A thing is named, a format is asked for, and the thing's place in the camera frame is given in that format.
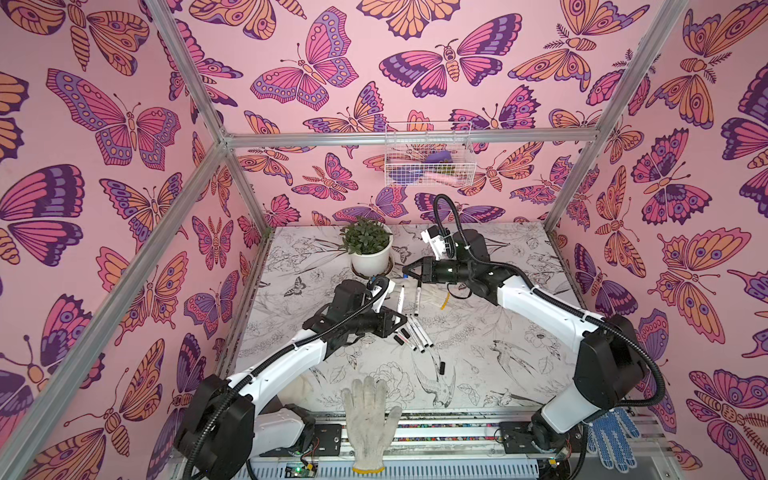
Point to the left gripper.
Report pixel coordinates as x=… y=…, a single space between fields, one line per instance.
x=384 y=326

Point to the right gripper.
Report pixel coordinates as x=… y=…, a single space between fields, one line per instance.
x=429 y=270

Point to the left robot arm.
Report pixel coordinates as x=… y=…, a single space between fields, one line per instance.
x=226 y=425

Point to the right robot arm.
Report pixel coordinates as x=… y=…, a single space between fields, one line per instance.
x=610 y=360

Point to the white marker red label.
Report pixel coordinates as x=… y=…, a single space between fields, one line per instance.
x=417 y=301

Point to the white plant pot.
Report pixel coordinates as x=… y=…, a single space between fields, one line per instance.
x=369 y=265

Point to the green plant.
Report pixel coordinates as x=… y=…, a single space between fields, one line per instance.
x=365 y=237

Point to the white knit glove front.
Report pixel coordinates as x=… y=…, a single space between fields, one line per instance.
x=370 y=427

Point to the green circuit board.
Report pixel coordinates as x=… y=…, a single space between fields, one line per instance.
x=300 y=470

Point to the blue dotted glove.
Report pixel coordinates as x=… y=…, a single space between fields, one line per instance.
x=609 y=438

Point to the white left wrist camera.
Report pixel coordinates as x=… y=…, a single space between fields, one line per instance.
x=382 y=287

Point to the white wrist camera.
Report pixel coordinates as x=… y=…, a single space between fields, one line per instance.
x=443 y=246
x=382 y=287

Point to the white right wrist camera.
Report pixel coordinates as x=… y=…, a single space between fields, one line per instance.
x=443 y=246

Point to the white wire basket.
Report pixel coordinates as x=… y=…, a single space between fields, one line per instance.
x=429 y=158

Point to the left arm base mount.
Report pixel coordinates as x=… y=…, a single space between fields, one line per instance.
x=318 y=437

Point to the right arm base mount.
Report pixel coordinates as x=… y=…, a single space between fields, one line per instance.
x=532 y=438

